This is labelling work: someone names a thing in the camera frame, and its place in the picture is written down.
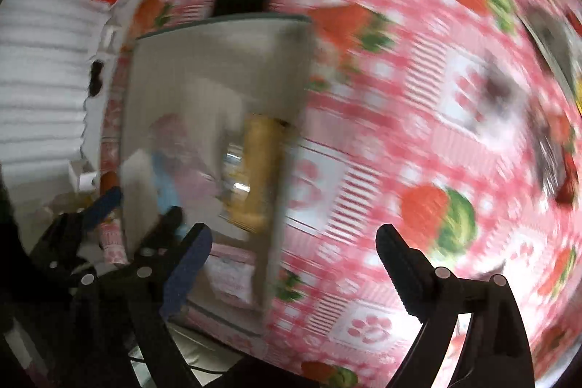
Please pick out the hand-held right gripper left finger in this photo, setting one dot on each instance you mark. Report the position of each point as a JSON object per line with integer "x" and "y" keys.
{"x": 186, "y": 274}

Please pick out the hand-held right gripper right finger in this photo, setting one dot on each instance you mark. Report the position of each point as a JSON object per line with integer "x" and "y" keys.
{"x": 404, "y": 274}

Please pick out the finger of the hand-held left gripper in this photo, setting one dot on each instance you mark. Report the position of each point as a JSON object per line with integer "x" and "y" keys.
{"x": 104, "y": 202}
{"x": 166, "y": 222}

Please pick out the light blue snack packet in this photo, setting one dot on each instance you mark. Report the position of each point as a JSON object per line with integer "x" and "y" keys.
{"x": 166, "y": 188}

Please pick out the pink snack packet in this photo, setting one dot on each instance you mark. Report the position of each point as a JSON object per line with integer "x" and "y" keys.
{"x": 227, "y": 274}

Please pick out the yellow snack stick packet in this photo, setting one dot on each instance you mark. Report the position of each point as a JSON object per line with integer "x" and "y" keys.
{"x": 257, "y": 170}

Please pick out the grey cardboard box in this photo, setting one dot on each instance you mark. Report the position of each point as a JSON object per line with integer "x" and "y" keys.
{"x": 204, "y": 65}

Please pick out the small white box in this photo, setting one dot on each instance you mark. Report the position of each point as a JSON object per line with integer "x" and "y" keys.
{"x": 84, "y": 175}

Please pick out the white ribbed blanket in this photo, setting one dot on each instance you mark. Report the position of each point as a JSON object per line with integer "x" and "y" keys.
{"x": 41, "y": 74}

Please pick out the strawberry print tablecloth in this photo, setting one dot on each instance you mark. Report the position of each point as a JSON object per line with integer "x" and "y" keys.
{"x": 386, "y": 120}

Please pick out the red twisted candy bag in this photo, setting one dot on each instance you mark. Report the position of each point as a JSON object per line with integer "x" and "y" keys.
{"x": 569, "y": 183}

